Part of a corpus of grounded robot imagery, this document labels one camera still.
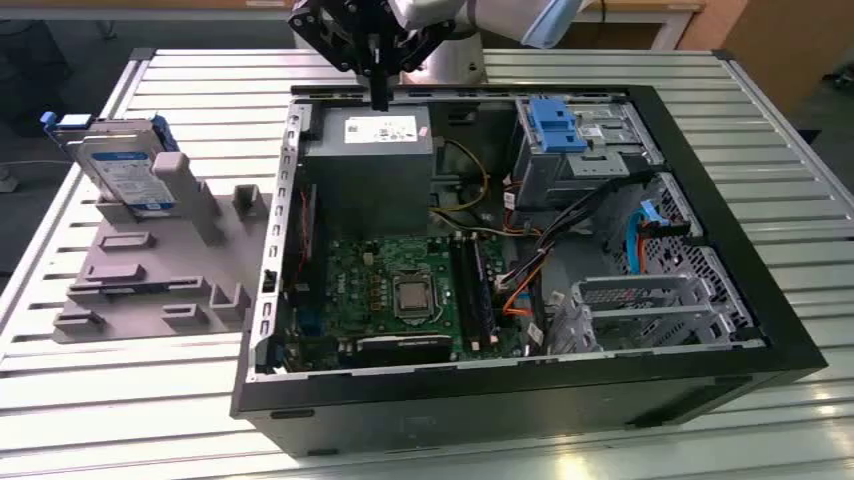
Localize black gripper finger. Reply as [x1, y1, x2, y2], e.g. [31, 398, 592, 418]
[287, 3, 380, 112]
[379, 19, 459, 112]

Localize hard disk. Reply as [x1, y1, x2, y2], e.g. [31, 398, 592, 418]
[39, 112, 181, 219]

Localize orange wire black connector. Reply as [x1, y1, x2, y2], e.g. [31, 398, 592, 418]
[635, 222, 688, 275]

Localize grey power supply unit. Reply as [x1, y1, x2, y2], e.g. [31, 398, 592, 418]
[303, 104, 439, 239]

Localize blue plastic drive latch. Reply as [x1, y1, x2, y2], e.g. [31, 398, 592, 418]
[530, 98, 590, 154]

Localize wooden desk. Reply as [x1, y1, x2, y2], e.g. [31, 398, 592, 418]
[566, 0, 708, 51]

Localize metal optical drive cage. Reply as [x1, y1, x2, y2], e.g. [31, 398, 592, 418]
[512, 97, 666, 211]

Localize green motherboard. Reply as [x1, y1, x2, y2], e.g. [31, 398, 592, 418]
[285, 234, 535, 374]

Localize black CPU socket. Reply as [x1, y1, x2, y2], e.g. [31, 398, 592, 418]
[387, 268, 443, 322]

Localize black mesh bin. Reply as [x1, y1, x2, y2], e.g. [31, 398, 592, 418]
[0, 19, 73, 137]

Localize black RAM stick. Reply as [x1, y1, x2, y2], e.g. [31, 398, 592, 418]
[466, 232, 500, 347]

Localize silver CPU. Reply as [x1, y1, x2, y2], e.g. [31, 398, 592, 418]
[393, 282, 435, 311]

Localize grey parts rack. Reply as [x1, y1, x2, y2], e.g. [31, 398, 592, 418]
[52, 152, 275, 346]

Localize wooden cabinet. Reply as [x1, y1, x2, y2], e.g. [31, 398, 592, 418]
[679, 0, 854, 119]

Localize black graphics card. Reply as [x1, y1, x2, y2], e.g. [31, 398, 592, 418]
[351, 333, 455, 370]

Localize black office chair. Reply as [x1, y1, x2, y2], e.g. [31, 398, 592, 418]
[823, 64, 854, 94]

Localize black PC case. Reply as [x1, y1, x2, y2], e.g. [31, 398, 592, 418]
[229, 83, 828, 457]

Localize yellow wire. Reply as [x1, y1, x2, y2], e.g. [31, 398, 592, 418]
[430, 138, 492, 214]

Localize black cable bundle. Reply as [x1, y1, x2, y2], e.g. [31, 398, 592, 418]
[532, 172, 654, 261]

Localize light blue data wire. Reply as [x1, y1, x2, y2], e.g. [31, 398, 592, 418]
[626, 199, 670, 276]

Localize orange flat wire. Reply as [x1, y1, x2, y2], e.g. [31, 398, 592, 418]
[500, 287, 535, 317]

